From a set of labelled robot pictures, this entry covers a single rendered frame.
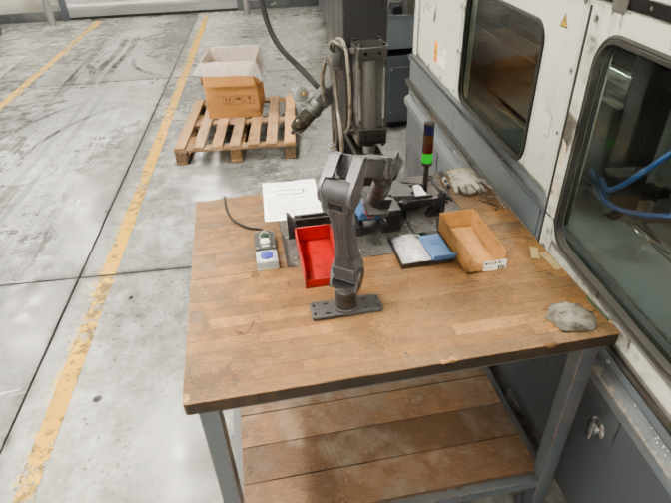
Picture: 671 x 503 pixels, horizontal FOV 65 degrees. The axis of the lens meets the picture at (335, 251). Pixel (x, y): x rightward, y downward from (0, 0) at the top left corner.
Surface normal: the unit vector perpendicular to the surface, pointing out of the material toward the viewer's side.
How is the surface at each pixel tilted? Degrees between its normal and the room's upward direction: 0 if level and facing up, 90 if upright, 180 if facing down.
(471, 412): 0
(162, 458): 0
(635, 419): 33
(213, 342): 0
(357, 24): 90
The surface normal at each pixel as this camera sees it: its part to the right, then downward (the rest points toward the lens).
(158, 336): -0.04, -0.82
